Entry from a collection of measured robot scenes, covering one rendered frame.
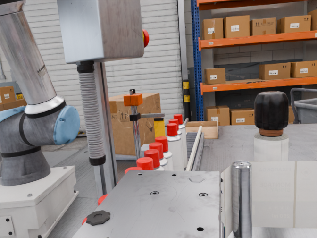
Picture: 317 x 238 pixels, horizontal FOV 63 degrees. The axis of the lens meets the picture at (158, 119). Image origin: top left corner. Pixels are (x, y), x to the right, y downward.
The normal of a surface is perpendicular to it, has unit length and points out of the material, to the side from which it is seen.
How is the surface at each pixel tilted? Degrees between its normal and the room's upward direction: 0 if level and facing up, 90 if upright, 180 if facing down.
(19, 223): 90
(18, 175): 68
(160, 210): 0
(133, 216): 0
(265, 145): 90
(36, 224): 90
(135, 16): 90
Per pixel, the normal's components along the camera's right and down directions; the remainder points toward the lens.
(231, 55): -0.04, 0.20
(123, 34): 0.67, 0.10
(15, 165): 0.07, -0.19
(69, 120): 0.98, 0.04
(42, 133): -0.19, 0.48
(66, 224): -0.08, -0.98
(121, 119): -0.41, 0.21
